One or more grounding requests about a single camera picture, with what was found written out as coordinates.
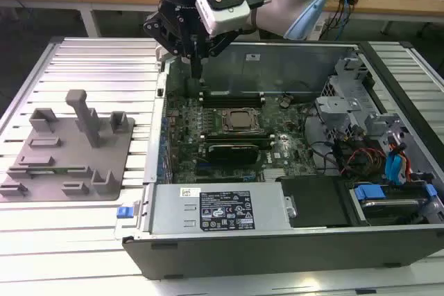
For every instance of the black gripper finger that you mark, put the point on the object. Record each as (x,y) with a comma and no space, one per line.
(157,27)
(222,44)

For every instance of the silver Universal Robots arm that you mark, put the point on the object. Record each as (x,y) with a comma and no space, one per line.
(277,15)

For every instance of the black RAM slot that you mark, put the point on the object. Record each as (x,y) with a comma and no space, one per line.
(236,134)
(232,105)
(232,97)
(232,101)
(243,93)

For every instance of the silver CPU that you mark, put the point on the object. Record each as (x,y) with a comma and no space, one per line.
(241,119)

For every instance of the round coin battery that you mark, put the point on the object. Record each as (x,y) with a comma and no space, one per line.
(285,102)

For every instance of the white labelled box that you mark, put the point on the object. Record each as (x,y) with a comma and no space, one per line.
(319,29)

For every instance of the black Quadro graphics card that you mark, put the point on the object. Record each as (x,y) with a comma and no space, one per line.
(232,154)

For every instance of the green Dell motherboard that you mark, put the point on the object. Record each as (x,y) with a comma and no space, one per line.
(295,143)

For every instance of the white board label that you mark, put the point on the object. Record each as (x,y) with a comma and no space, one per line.
(277,154)

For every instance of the silver metal drive cage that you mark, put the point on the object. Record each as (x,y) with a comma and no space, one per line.
(347,102)

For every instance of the silver chipset heatsink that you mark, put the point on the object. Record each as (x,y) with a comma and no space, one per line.
(275,174)

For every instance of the grey parts rack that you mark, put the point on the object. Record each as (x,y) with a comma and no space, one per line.
(104,157)

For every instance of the silver power supply unit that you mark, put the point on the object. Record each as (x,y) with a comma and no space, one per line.
(166,213)

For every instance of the black plastic shroud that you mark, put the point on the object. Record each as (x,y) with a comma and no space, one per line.
(312,202)

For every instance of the blue case latch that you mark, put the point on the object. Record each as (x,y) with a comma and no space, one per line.
(125,213)

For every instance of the hard disk in blue carrier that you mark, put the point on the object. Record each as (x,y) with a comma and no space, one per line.
(369,192)

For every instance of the black open PC case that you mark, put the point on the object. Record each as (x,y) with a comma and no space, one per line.
(277,258)

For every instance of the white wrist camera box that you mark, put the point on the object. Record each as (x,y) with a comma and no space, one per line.
(225,20)

